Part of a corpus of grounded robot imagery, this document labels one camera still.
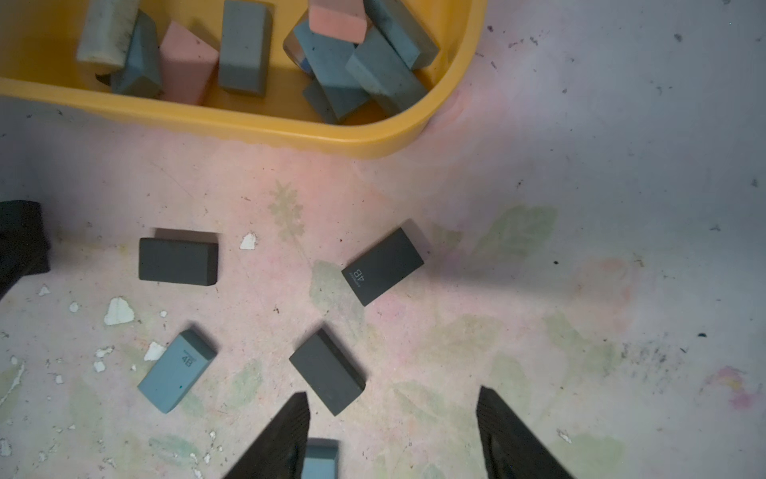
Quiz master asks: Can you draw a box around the teal eraser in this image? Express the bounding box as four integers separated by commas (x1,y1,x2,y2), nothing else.
346,26,428,116
363,0,439,70
301,438,339,479
110,11,163,99
294,20,370,122

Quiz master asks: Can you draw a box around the light blue eraser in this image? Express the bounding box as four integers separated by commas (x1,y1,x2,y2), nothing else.
138,329,217,413

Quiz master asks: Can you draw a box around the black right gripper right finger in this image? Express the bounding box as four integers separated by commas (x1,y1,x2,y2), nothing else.
476,386,573,479

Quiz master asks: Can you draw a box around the brown blue eraser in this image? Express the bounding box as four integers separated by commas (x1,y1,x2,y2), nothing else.
282,31,313,77

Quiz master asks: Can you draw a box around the yellow plastic storage box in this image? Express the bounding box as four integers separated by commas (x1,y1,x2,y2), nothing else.
1,1,487,159

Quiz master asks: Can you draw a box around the grey eraser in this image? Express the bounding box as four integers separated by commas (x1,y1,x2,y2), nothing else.
219,1,272,97
302,79,338,125

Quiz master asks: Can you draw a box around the pink eraser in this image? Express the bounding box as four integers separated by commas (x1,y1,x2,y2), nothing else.
160,21,219,105
308,0,368,44

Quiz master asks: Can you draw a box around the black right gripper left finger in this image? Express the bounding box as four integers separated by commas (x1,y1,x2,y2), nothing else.
225,392,310,479

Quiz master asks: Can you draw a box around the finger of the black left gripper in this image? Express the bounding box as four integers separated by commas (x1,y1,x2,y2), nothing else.
1,200,51,297

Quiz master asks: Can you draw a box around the black eraser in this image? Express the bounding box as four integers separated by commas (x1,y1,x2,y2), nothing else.
139,238,219,287
342,228,424,307
289,329,366,416

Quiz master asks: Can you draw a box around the pink eraser bottom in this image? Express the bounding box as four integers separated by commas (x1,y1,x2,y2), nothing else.
160,21,219,105

